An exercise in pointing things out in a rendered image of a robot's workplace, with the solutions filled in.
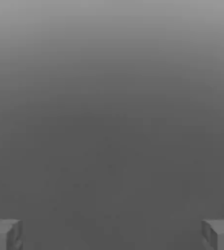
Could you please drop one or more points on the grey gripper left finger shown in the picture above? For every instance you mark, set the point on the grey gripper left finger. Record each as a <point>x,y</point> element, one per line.
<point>2,234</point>

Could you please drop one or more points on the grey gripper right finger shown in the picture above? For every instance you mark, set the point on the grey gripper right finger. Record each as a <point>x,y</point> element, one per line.
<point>221,234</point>

